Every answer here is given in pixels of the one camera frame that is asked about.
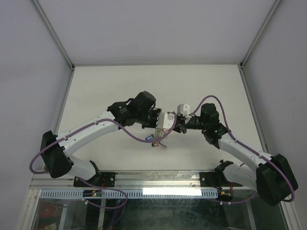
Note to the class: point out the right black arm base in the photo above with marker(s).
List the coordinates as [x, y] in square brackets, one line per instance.
[216, 178]

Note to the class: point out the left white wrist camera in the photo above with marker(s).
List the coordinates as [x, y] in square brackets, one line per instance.
[166, 120]

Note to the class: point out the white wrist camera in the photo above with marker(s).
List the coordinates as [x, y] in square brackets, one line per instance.
[183, 110]
[166, 120]

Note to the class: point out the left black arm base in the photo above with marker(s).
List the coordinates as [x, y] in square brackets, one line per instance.
[102, 179]

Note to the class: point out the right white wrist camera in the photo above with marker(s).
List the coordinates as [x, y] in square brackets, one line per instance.
[183, 110]

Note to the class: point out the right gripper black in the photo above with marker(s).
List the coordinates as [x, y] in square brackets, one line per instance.
[180, 125]

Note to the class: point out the aluminium rail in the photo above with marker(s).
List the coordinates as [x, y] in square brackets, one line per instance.
[125, 179]

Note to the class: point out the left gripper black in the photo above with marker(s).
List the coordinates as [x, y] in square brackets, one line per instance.
[156, 113]

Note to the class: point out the metal disc with keyrings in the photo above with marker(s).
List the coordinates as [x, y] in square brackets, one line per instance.
[160, 133]

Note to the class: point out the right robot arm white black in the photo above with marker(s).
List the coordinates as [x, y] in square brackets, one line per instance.
[270, 176]

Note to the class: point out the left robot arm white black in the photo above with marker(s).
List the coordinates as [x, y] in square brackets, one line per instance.
[58, 150]

